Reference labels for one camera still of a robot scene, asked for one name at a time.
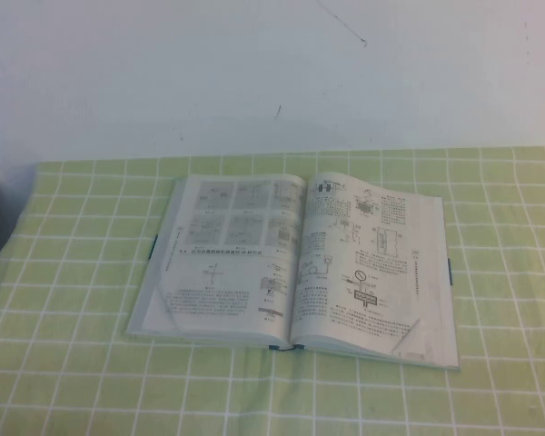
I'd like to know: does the white technical book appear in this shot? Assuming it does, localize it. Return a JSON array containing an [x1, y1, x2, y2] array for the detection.
[[124, 171, 461, 372]]

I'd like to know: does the green white checked tablecloth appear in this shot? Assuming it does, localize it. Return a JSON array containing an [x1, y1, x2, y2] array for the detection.
[[0, 145, 545, 436]]

